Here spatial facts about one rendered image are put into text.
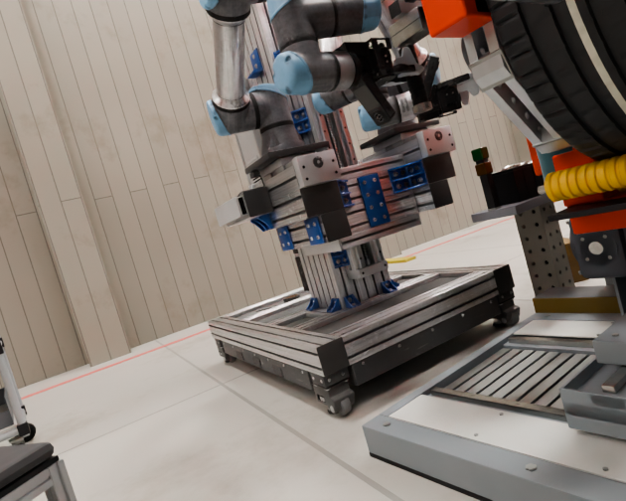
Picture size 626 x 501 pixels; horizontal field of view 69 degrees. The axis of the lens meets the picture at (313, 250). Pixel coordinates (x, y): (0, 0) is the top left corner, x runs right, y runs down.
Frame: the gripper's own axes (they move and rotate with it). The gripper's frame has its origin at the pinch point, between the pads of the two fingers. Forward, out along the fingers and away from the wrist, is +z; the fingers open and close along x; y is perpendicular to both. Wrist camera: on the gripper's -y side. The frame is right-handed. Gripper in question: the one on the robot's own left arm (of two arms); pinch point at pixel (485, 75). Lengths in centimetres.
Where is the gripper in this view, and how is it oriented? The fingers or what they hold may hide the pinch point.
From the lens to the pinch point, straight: 141.2
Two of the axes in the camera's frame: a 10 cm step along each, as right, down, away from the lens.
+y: 2.6, 9.6, 0.7
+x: -1.2, 1.0, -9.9
